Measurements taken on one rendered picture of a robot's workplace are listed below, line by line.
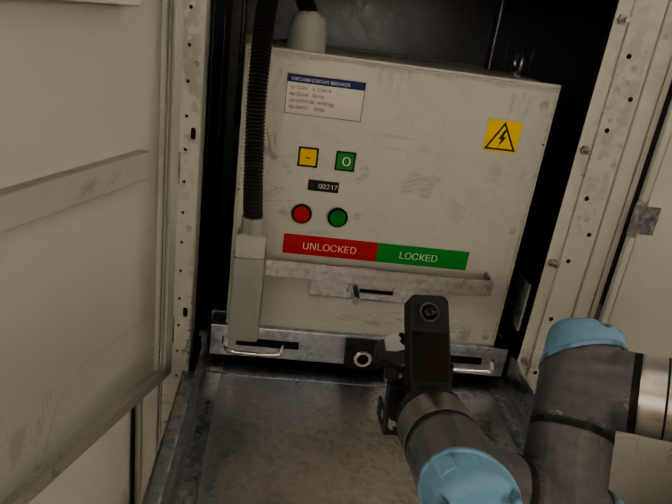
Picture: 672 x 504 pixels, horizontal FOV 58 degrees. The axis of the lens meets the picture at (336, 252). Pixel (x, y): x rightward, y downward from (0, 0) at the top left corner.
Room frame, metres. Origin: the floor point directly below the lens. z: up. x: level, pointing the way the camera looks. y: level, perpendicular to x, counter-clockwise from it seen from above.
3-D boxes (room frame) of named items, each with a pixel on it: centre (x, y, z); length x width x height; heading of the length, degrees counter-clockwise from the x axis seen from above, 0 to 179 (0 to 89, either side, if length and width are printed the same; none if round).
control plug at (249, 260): (0.87, 0.13, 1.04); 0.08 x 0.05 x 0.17; 6
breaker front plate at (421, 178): (0.97, -0.07, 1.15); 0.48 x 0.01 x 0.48; 96
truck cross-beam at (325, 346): (0.98, -0.07, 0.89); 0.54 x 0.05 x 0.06; 96
